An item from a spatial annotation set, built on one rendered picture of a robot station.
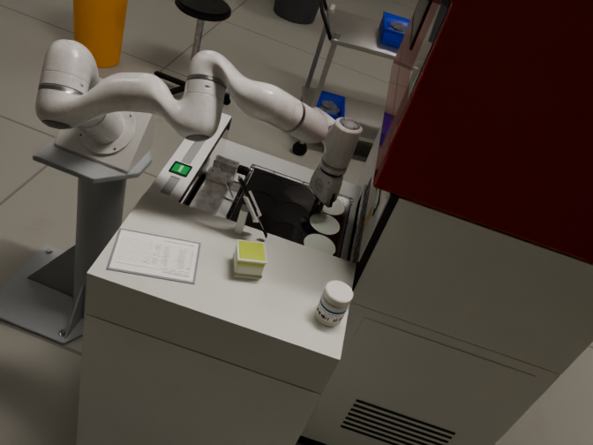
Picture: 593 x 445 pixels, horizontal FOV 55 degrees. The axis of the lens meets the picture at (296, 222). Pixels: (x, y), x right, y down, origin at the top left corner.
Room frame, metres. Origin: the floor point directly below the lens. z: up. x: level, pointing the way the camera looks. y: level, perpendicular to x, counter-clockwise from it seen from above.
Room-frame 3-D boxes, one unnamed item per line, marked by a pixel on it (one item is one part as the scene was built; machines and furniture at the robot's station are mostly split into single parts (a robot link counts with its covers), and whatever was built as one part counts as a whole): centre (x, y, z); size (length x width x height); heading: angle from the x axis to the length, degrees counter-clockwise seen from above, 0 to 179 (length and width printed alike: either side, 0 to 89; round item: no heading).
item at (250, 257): (1.07, 0.08, 1.00); 0.07 x 0.07 x 0.07; 19
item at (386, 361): (1.65, -0.54, 0.41); 0.82 x 0.70 x 0.82; 1
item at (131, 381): (1.37, 0.12, 0.41); 0.96 x 0.64 x 0.82; 1
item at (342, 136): (1.50, -0.04, 1.17); 0.09 x 0.08 x 0.13; 47
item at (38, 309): (1.53, 0.79, 0.41); 0.51 x 0.44 x 0.82; 88
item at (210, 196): (1.42, 0.29, 0.87); 0.36 x 0.08 x 0.03; 1
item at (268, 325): (1.06, 0.11, 0.89); 0.62 x 0.35 x 0.14; 91
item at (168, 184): (1.51, 0.39, 0.89); 0.55 x 0.09 x 0.14; 1
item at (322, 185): (1.49, -0.05, 1.03); 0.10 x 0.07 x 0.11; 42
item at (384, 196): (1.64, -0.20, 1.02); 0.81 x 0.03 x 0.40; 1
